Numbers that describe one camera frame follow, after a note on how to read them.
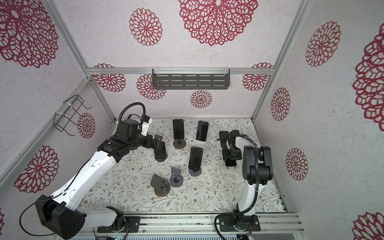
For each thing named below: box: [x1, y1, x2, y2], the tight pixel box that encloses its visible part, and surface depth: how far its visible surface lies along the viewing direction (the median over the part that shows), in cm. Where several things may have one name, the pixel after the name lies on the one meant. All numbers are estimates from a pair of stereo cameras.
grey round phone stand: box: [169, 166, 184, 188], surface depth 87 cm
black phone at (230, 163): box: [225, 159, 237, 167], surface depth 94 cm
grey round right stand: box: [188, 168, 202, 177], surface depth 94 cm
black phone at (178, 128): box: [173, 119, 184, 140], surface depth 97 cm
